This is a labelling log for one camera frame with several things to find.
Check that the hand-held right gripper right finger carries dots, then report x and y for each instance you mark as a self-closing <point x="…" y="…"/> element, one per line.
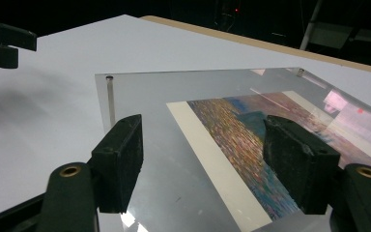
<point x="298" y="167"/>

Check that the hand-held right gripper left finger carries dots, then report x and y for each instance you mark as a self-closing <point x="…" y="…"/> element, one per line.
<point x="117" y="161"/>

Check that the metal frame pin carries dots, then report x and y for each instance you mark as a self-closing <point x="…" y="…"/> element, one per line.
<point x="300" y="72"/>
<point x="110" y="100"/>

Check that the colourful painting print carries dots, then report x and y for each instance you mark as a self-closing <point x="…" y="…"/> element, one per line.
<point x="232" y="138"/>

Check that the clear acrylic photo frame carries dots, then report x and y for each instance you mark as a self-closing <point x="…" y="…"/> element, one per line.
<point x="161" y="93"/>

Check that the grey metal stand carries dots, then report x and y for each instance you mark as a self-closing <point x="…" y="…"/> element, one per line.
<point x="309" y="25"/>

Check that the dark device with red light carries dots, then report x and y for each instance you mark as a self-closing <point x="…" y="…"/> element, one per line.
<point x="235" y="13"/>

